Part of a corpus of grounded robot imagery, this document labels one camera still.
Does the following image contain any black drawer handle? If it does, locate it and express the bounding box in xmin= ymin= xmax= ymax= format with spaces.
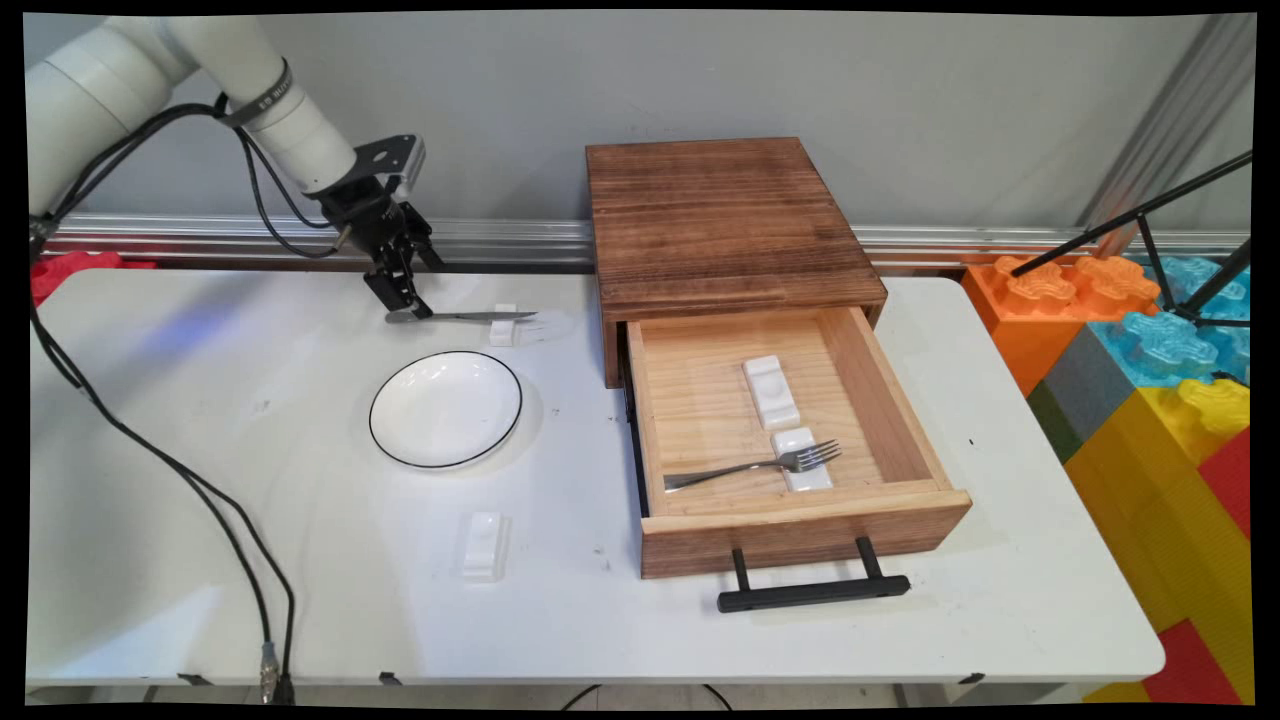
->
xmin=716 ymin=536 xmax=912 ymax=614

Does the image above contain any thin black cable loop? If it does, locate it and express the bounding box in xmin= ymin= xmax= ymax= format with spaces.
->
xmin=558 ymin=684 xmax=734 ymax=712

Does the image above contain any orange foam building block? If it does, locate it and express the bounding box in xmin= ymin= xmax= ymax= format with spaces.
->
xmin=962 ymin=254 xmax=1163 ymax=397

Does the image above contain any white plate with black rim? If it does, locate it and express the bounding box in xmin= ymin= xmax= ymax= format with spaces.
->
xmin=368 ymin=350 xmax=524 ymax=471

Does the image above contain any grey foam building block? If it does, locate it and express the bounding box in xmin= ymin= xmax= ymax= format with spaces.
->
xmin=1040 ymin=350 xmax=1133 ymax=443

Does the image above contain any black cable with silver connector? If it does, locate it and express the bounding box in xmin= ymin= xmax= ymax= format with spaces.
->
xmin=28 ymin=98 xmax=346 ymax=706

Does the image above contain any blue foam building block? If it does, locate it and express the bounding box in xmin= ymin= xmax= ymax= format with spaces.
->
xmin=1088 ymin=255 xmax=1253 ymax=391

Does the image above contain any black tripod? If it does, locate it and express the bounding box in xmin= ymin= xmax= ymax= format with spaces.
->
xmin=1010 ymin=150 xmax=1254 ymax=328

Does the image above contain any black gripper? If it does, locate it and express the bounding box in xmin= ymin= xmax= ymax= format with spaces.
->
xmin=320 ymin=178 xmax=444 ymax=321

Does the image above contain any aluminium profile rail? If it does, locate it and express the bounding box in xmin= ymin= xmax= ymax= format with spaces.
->
xmin=45 ymin=212 xmax=1251 ymax=273

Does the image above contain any green foam building block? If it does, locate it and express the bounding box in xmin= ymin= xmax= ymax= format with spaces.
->
xmin=1026 ymin=380 xmax=1087 ymax=467

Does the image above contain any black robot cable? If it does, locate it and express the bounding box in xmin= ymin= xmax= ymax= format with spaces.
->
xmin=28 ymin=98 xmax=346 ymax=706

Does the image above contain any aluminium profile post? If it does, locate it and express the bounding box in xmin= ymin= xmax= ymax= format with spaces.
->
xmin=1078 ymin=14 xmax=1257 ymax=233

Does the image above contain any grey wrist velcro strap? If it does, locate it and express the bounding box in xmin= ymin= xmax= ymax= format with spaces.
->
xmin=214 ymin=58 xmax=297 ymax=130

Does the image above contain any silver metal fork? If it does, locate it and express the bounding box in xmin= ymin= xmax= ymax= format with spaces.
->
xmin=664 ymin=440 xmax=843 ymax=492

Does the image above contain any dark wooden drawer cabinet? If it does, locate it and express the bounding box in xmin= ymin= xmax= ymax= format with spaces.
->
xmin=585 ymin=137 xmax=889 ymax=390

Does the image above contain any light wooden drawer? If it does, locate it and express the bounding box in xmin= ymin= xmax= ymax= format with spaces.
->
xmin=621 ymin=305 xmax=973 ymax=581

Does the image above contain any silver table knife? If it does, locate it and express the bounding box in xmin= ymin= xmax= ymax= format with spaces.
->
xmin=385 ymin=309 xmax=539 ymax=326

